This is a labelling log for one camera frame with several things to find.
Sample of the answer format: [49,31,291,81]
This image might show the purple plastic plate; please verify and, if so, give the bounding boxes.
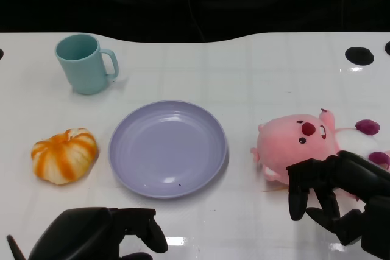
[108,99,228,199]

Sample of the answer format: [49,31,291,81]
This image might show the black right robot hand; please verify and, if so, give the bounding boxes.
[285,150,390,260]

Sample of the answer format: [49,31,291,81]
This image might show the teal plastic mug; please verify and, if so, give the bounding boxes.
[54,33,119,95]

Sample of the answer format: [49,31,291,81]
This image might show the pink plush beaver doll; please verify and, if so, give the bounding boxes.
[250,108,390,194]

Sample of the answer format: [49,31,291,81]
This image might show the thin black rod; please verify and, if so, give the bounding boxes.
[6,234,27,260]

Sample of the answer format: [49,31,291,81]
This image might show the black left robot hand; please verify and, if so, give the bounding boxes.
[29,207,169,260]

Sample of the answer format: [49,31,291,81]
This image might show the orange white striped pumpkin toy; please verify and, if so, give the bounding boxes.
[30,128,99,186]

